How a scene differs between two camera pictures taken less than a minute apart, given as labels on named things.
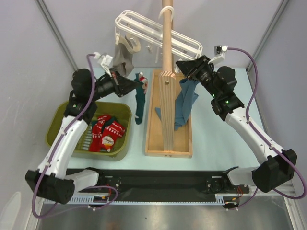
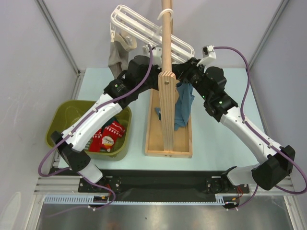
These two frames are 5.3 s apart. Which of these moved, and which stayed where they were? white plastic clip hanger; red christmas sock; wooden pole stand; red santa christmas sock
Moved: white plastic clip hanger
Stayed: wooden pole stand; red santa christmas sock; red christmas sock
